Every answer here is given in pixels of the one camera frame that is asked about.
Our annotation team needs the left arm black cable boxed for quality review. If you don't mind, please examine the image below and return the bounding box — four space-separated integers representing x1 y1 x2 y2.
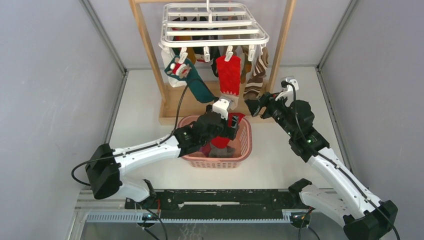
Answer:
70 77 216 187

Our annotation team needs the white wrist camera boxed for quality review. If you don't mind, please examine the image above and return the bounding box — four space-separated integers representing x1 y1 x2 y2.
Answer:
212 97 231 120
275 76 299 101

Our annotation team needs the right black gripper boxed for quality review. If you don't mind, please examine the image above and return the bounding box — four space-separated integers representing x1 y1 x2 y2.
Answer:
244 90 296 138

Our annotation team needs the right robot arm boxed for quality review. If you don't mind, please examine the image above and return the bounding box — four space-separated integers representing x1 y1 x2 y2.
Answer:
245 92 400 240

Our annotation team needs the wooden hanger rack frame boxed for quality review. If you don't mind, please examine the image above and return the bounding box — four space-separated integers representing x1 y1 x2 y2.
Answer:
129 0 297 125

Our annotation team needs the red fuzzy sock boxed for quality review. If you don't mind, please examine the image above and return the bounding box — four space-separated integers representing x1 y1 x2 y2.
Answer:
216 55 241 110
210 112 246 149

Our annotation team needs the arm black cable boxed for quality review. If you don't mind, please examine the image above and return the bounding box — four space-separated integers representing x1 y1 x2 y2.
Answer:
281 81 402 240
70 77 216 187

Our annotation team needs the pink plastic laundry basket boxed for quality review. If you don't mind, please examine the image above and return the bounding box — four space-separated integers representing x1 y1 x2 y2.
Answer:
182 112 253 169

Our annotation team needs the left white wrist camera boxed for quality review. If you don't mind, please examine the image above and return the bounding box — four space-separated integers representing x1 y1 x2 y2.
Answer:
212 97 231 120

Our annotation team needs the grey sock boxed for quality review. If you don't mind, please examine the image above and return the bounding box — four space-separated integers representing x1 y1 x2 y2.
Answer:
209 145 236 158

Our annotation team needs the white sock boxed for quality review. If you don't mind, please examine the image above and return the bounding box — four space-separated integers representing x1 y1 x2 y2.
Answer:
161 48 187 88

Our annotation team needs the white plastic clip hanger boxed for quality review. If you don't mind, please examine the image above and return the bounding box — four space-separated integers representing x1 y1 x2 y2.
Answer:
159 0 270 61

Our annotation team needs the dark green reindeer sock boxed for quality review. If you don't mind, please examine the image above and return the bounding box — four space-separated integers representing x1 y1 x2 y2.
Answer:
170 55 218 104

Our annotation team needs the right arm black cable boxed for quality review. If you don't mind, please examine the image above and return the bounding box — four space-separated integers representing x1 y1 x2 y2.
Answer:
281 81 402 240

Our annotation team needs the brown striped sock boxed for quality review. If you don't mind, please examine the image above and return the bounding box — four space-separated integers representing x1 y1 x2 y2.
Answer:
243 47 269 100

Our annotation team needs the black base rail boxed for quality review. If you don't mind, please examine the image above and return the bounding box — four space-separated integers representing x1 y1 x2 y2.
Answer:
124 189 309 221

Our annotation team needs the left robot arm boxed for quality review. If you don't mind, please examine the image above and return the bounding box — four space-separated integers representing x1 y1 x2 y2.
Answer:
84 110 240 209

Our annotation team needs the mustard yellow sock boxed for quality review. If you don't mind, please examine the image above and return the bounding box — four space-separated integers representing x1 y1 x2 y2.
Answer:
172 28 197 64

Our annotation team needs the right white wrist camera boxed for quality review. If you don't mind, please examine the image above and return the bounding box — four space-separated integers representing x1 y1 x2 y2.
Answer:
275 76 299 101

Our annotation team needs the orange pink purple sock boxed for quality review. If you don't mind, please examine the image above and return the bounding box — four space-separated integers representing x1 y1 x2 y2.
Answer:
194 143 212 158

